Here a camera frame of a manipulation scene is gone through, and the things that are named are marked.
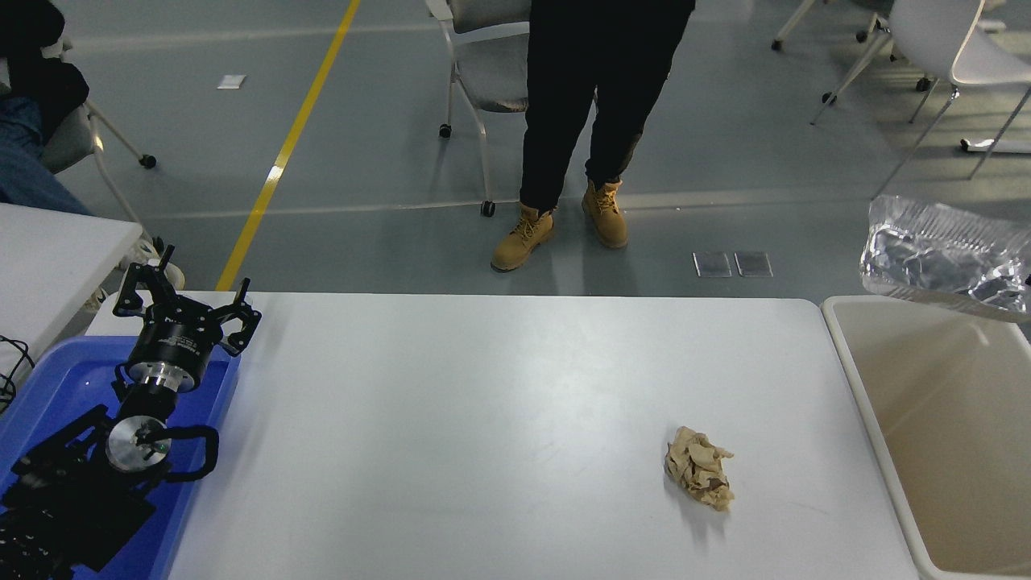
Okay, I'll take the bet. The white side table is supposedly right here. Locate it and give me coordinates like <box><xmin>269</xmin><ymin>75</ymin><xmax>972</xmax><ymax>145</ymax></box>
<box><xmin>0</xmin><ymin>203</ymin><xmax>144</xmax><ymax>387</ymax></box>

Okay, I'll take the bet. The white-framed castor chair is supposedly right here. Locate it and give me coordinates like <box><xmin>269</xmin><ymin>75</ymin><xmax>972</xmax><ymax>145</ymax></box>
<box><xmin>40</xmin><ymin>40</ymin><xmax>186</xmax><ymax>291</ymax></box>

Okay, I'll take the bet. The silver foil tray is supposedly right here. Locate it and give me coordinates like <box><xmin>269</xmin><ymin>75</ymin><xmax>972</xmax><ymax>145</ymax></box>
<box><xmin>859</xmin><ymin>194</ymin><xmax>1031</xmax><ymax>325</ymax></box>

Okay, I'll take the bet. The standing person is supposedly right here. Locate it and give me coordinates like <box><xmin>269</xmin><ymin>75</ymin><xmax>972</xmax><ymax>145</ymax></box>
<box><xmin>491</xmin><ymin>0</ymin><xmax>696</xmax><ymax>272</ymax></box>

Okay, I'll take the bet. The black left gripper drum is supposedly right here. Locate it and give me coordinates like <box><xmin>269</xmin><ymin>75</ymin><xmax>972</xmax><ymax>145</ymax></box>
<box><xmin>125</xmin><ymin>314</ymin><xmax>221</xmax><ymax>381</ymax></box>

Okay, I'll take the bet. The white castor chair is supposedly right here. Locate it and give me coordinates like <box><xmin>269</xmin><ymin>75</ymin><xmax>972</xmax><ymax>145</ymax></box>
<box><xmin>771</xmin><ymin>0</ymin><xmax>931</xmax><ymax>123</ymax></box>

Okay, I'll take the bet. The large pale bin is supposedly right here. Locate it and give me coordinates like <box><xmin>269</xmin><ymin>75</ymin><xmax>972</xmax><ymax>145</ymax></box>
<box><xmin>822</xmin><ymin>295</ymin><xmax>1031</xmax><ymax>580</ymax></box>

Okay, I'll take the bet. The seated person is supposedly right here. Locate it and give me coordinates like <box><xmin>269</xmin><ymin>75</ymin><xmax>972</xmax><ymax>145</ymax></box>
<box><xmin>0</xmin><ymin>0</ymin><xmax>93</xmax><ymax>216</ymax></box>

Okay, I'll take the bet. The blue plastic tray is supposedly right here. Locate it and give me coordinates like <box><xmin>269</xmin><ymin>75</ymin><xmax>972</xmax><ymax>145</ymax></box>
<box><xmin>0</xmin><ymin>334</ymin><xmax>242</xmax><ymax>580</ymax></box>

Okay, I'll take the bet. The tan paper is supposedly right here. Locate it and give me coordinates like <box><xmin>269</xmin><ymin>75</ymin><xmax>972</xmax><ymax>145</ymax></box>
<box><xmin>665</xmin><ymin>426</ymin><xmax>735</xmax><ymax>512</ymax></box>

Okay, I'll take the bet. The white shell chair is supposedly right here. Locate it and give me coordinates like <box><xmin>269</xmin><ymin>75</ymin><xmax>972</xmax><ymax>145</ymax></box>
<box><xmin>872</xmin><ymin>0</ymin><xmax>1031</xmax><ymax>201</ymax></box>

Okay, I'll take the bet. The grey castor chair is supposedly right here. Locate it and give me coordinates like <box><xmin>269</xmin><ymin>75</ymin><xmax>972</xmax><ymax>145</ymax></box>
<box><xmin>424</xmin><ymin>0</ymin><xmax>532</xmax><ymax>218</ymax></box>

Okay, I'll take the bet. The black cable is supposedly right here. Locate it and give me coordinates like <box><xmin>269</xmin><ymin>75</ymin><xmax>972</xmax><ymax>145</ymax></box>
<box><xmin>0</xmin><ymin>333</ymin><xmax>35</xmax><ymax>413</ymax></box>

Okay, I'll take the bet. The white stand foot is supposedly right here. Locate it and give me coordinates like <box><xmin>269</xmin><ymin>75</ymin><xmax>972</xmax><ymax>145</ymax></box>
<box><xmin>959</xmin><ymin>135</ymin><xmax>1031</xmax><ymax>154</ymax></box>

